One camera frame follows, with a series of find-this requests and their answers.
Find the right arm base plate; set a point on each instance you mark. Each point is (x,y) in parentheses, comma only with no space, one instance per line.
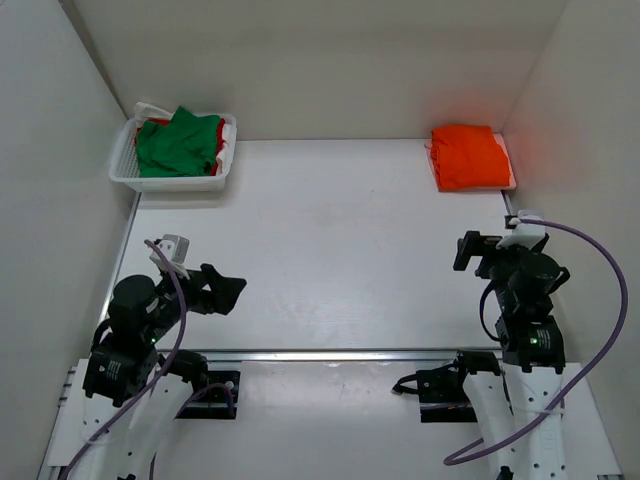
(441,397)

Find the white plastic basket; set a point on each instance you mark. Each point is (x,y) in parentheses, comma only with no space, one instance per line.
(123,165)

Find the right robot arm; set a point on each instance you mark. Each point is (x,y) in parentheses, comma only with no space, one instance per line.
(504,393)

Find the green t-shirt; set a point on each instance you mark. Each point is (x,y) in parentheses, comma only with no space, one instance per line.
(175,145)

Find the aluminium rail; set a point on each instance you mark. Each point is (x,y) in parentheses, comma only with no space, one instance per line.
(331,356)

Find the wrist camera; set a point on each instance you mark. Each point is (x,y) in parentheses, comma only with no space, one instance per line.
(521,233)
(174,248)

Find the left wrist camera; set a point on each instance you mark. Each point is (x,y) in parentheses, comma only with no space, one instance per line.
(174,248)

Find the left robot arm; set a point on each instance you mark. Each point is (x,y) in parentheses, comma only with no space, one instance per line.
(132,393)

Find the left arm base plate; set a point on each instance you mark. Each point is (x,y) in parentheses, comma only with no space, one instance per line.
(215,398)

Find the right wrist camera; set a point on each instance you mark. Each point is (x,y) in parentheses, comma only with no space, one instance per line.
(521,233)

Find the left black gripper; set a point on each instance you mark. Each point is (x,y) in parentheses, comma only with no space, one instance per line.
(228,287)

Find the red t-shirt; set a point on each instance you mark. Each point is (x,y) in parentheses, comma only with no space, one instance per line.
(219,131)

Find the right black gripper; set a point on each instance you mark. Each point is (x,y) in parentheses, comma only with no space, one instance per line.
(485,244)

